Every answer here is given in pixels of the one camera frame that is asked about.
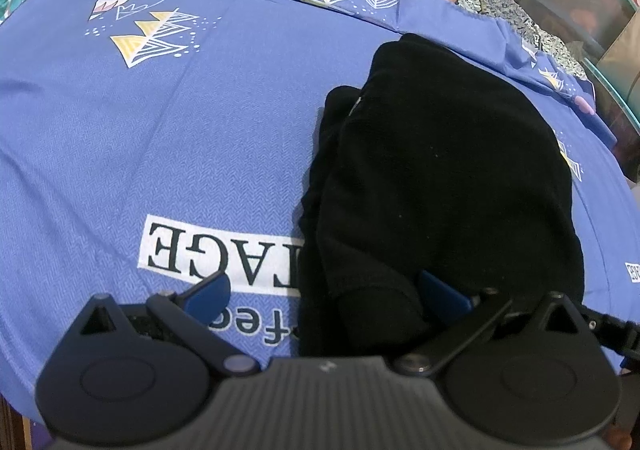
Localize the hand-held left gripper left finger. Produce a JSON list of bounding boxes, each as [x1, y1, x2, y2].
[[74, 273, 262, 377]]

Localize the blue printed bedsheet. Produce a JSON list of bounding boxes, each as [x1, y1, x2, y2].
[[0, 0, 635, 433]]

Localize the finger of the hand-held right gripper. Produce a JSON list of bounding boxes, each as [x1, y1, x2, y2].
[[582, 306, 640, 371]]

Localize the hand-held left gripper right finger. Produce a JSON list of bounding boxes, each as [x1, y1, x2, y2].
[[394, 269, 594, 377]]

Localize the black pants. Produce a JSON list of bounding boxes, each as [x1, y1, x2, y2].
[[296, 32, 587, 360]]

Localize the clear plastic storage box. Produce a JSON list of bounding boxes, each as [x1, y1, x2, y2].
[[582, 20, 640, 168]]

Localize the black and white patterned cloth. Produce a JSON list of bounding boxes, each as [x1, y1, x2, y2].
[[452, 0, 593, 83]]

